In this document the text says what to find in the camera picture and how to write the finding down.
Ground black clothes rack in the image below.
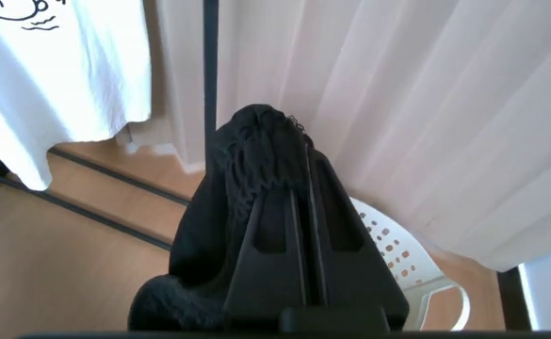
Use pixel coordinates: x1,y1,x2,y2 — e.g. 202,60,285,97
0,0,219,251

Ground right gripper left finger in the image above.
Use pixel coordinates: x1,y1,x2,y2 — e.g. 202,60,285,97
222,186,308,331

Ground white laundry basket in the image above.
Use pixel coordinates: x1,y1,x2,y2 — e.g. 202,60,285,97
348,196,472,331

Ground white printed t-shirt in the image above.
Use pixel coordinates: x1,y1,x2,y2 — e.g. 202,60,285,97
0,0,153,192

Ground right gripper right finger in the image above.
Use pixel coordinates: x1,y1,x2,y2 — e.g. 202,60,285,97
304,145,411,331

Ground beige curtain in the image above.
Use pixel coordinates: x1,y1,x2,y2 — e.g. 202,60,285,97
142,0,551,273

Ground black shorts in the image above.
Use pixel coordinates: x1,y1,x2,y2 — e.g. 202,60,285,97
127,103,333,331

